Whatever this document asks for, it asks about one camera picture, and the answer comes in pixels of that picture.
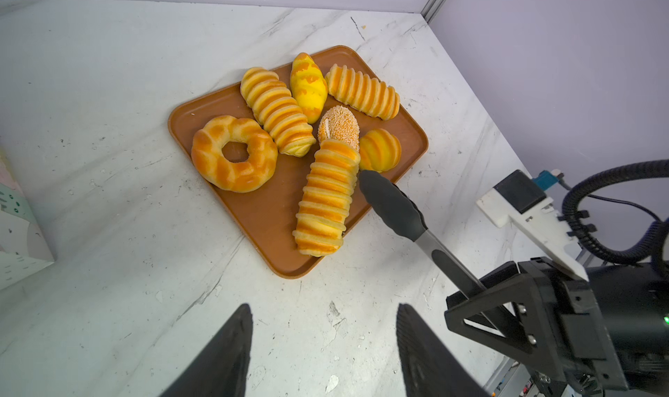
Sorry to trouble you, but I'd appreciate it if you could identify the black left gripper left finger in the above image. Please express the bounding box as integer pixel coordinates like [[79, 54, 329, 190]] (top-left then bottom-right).
[[162, 304, 254, 396]]

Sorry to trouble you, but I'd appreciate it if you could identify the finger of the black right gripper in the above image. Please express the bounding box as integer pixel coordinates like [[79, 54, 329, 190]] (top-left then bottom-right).
[[358, 170, 486, 298]]

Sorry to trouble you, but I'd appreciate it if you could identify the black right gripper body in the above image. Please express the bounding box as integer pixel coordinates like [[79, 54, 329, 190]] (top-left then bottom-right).
[[444, 259, 668, 396]]

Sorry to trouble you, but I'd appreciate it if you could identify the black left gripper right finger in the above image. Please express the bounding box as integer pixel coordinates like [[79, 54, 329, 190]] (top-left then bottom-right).
[[395, 304, 486, 396]]

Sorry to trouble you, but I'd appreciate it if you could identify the yellow striped shell fake bread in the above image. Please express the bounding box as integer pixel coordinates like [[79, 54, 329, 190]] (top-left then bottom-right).
[[360, 129, 402, 172]]

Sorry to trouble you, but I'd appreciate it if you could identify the orange sugared fake bread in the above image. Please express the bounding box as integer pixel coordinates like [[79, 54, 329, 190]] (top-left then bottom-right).
[[293, 138, 361, 258]]

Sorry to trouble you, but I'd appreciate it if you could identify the tan oval fake bread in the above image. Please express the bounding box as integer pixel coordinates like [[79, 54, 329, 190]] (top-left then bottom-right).
[[318, 105, 360, 151]]

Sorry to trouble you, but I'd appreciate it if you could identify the yellow round fake bread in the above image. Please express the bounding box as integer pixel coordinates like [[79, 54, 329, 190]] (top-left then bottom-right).
[[325, 64, 401, 121]]

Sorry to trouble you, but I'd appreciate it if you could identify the yellow oblong fake bread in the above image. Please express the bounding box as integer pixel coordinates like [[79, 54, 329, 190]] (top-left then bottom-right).
[[290, 53, 329, 124]]

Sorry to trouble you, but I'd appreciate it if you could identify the yellow ridged fake bread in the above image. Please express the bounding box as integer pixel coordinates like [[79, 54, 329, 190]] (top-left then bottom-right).
[[240, 67, 316, 158]]

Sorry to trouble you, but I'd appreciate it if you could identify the orange ring doughnut fake bread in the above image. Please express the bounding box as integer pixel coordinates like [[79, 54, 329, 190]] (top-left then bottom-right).
[[191, 116, 278, 193]]

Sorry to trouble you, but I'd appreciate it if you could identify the cartoon animal paper gift bag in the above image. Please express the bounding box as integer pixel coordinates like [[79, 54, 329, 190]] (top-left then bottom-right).
[[0, 151, 56, 290]]

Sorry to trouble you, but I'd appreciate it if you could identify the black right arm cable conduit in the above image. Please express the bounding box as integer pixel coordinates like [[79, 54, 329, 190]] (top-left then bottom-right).
[[561, 158, 669, 280]]

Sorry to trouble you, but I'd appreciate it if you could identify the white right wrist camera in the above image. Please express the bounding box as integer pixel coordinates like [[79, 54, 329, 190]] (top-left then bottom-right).
[[477, 170, 589, 281]]

